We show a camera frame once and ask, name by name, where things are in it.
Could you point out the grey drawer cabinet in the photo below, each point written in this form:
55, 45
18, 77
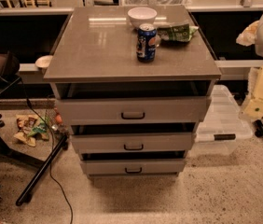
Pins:
96, 59

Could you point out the black desk frame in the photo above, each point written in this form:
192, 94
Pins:
41, 166

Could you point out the blue soda can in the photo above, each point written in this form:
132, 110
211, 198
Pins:
146, 42

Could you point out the clear plastic storage bin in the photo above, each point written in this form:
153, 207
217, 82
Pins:
222, 127

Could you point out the small wire basket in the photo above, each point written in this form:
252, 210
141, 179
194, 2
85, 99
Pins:
53, 118

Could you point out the grey drawer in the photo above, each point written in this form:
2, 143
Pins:
129, 111
133, 167
132, 142

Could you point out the white bowl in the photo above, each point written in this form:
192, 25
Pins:
140, 15

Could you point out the snack wrappers on floor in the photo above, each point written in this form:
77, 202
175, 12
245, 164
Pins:
29, 128

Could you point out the green chip bag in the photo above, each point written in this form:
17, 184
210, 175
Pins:
177, 32

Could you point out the black table leg right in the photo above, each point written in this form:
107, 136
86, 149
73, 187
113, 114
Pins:
259, 128

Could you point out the small white dish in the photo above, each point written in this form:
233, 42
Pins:
44, 61

